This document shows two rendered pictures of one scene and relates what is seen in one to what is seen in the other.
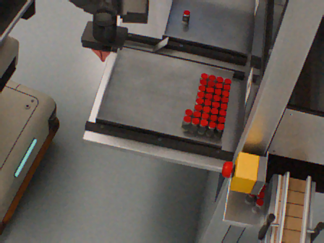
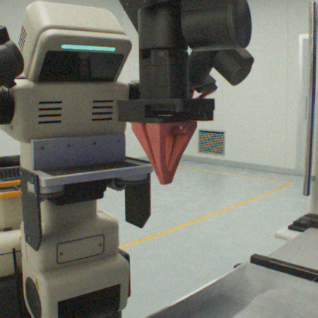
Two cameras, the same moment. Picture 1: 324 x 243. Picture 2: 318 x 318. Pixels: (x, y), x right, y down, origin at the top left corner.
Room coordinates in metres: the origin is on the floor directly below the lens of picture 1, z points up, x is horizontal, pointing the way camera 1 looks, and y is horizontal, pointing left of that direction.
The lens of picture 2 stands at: (0.62, -0.13, 1.18)
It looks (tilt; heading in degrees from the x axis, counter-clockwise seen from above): 9 degrees down; 41
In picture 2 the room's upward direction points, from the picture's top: straight up
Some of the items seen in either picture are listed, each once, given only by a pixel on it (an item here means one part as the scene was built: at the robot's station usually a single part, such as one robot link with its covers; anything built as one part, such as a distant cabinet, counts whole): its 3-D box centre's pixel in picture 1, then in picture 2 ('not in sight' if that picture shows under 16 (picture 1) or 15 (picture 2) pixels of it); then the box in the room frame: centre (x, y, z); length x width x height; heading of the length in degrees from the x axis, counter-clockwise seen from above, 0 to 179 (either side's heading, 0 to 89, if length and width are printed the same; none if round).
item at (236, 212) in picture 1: (251, 205); not in sight; (0.76, -0.27, 0.87); 0.14 x 0.13 x 0.02; 88
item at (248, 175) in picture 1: (247, 173); not in sight; (0.77, -0.23, 1.00); 0.08 x 0.07 x 0.07; 88
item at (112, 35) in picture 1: (104, 28); (164, 82); (0.97, 0.16, 1.20); 0.10 x 0.07 x 0.07; 87
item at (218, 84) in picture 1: (215, 105); not in sight; (1.03, -0.14, 0.90); 0.18 x 0.02 x 0.05; 177
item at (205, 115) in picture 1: (207, 104); not in sight; (1.03, -0.12, 0.90); 0.18 x 0.02 x 0.05; 177
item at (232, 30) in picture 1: (222, 21); not in sight; (1.37, -0.14, 0.90); 0.34 x 0.26 x 0.04; 88
